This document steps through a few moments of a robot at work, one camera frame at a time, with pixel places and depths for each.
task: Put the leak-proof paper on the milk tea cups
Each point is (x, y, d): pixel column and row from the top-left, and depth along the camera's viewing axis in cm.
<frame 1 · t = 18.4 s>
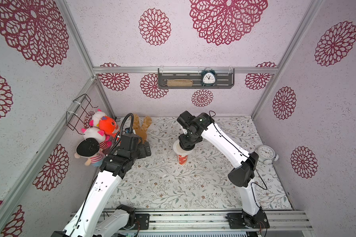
left hand: (140, 148, 75), fingers open
right hand: (185, 141, 80), fingers open
red white paper cup: (182, 159, 90), point 8 cm above the table
brown teddy bear: (141, 129, 105), point 8 cm above the table
orange red plush toy: (108, 125, 88), point 23 cm above the table
pink white pig plush: (94, 132, 86), point 22 cm above the table
black haired doll plush: (89, 148, 78), point 23 cm above the table
white alarm clock: (266, 154, 97), point 4 cm above the table

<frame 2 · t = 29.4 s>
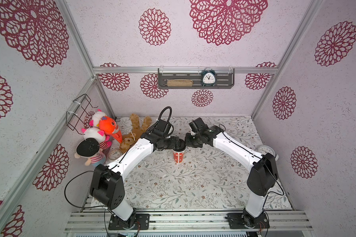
left hand: (173, 146, 85), fingers open
right hand: (183, 141, 85), fingers closed
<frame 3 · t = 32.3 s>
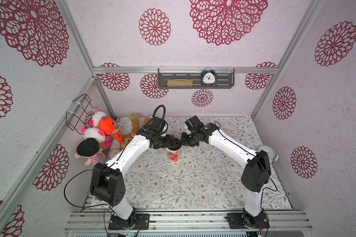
left hand: (169, 145, 85), fingers open
right hand: (179, 141, 85), fingers closed
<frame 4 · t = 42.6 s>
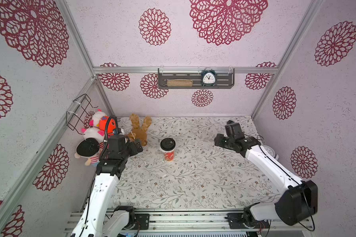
left hand: (133, 144, 78), fingers open
right hand: (216, 138, 83), fingers open
